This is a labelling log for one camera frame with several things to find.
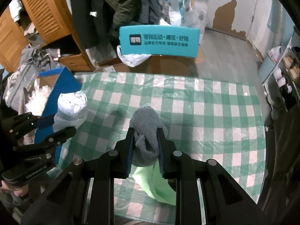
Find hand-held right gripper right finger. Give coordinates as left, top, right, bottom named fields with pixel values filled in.
left=157, top=127, right=260, bottom=225

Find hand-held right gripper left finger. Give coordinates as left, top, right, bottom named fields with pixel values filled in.
left=20, top=127, right=135, bottom=225

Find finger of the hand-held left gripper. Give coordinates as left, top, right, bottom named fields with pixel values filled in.
left=13, top=127, right=77, bottom=160
left=1, top=113, right=57, bottom=136

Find grey sock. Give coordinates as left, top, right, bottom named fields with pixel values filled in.
left=130, top=104, right=168, bottom=167

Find white bath pouf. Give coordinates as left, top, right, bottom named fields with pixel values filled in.
left=25, top=84, right=55, bottom=122

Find white patterned cloth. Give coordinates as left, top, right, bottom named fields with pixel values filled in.
left=53, top=92, right=88, bottom=132

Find light green cloth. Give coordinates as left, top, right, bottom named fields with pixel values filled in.
left=132, top=163, right=176, bottom=204

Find blue-edged cardboard box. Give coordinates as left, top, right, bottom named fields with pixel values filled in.
left=23, top=67, right=82, bottom=167

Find person's left hand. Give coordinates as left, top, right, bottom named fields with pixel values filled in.
left=0, top=179, right=31, bottom=207

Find green checked tablecloth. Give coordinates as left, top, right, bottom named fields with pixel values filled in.
left=47, top=71, right=268, bottom=218

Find brown cardboard box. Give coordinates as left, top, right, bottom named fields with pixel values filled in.
left=150, top=55, right=196, bottom=77

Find small flat cardboard box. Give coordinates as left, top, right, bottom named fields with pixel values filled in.
left=97, top=56, right=127, bottom=73

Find wooden wardrobe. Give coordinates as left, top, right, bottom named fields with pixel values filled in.
left=0, top=7, right=31, bottom=73

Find teal printed box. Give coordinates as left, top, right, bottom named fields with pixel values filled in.
left=118, top=25, right=200, bottom=58

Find wooden cabinet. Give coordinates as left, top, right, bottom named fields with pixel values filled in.
left=19, top=0, right=94, bottom=72

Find black coat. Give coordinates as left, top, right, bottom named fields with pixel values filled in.
left=69, top=0, right=118, bottom=50

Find light blue bin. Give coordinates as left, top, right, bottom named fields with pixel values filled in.
left=258, top=56, right=277, bottom=83

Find clear plastic bag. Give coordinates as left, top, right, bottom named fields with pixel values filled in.
left=187, top=1, right=208, bottom=45

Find rows of shoes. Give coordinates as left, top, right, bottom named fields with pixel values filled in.
left=267, top=52, right=300, bottom=106

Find blue plastic bag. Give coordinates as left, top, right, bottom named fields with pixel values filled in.
left=159, top=0, right=195, bottom=26

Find olive jacket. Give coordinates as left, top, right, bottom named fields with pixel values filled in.
left=103, top=0, right=150, bottom=27

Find metal shoe rack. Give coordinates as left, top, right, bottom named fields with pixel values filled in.
left=262, top=26, right=300, bottom=113

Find dark navy garment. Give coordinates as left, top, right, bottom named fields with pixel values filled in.
left=138, top=0, right=169, bottom=25

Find small white plastic bag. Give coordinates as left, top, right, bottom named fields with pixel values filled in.
left=267, top=46, right=283, bottom=62

